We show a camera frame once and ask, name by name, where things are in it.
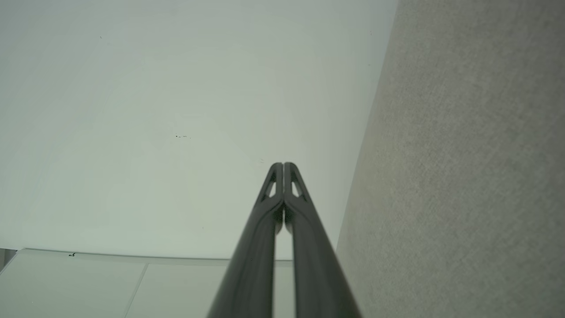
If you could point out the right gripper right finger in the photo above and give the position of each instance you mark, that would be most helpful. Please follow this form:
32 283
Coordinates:
313 256

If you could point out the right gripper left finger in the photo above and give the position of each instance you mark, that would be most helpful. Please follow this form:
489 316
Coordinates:
258 247

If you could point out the grey fabric sofa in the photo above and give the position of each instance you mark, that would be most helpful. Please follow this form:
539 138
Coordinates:
463 168

